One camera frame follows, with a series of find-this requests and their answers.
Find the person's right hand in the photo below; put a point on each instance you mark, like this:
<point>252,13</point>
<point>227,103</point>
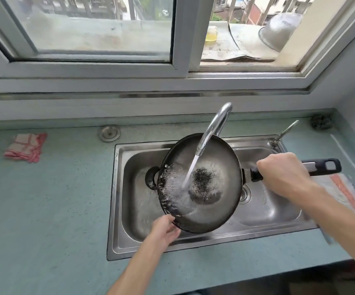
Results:
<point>283,176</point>

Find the person's left hand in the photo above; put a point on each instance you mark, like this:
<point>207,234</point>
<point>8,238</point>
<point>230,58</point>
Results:
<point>162,230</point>

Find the person's right fingers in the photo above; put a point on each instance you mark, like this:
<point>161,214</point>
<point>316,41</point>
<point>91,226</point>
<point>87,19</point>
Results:
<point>266,172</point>

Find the person's left fingers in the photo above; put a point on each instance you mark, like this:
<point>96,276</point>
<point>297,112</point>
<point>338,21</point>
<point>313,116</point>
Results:
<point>170,221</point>

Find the person's left forearm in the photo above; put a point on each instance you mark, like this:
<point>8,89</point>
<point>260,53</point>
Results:
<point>137,267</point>

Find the person's right forearm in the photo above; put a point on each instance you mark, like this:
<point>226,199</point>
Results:
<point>342,224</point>

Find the stainless steel sink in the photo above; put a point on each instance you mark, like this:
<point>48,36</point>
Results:
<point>195,196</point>

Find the black scrub pad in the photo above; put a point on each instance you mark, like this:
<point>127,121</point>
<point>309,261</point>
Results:
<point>205,185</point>

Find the chrome gooseneck faucet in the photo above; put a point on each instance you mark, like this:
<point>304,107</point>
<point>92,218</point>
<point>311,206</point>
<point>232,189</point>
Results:
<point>212,129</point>

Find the steel wool scrubber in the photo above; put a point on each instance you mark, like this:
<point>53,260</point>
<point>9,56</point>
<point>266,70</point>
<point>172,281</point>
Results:
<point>321,122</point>

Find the white and orange towel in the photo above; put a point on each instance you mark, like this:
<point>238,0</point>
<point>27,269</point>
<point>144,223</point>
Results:
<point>343,193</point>

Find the round metal hole cover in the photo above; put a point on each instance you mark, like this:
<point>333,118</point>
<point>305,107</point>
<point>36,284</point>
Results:
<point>109,133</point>

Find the grey sheet on ledge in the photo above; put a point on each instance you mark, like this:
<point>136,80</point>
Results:
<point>235,42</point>

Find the large metal basin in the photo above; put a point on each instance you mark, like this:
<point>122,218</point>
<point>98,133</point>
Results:
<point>279,30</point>

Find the yellow liquid plastic bottle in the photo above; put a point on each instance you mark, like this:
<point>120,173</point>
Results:
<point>211,34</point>

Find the red checkered dishcloth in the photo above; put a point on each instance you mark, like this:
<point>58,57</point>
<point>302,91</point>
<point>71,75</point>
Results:
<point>26,146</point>

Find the white sliding window frame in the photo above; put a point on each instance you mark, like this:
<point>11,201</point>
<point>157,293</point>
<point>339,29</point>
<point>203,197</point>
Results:
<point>165,49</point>

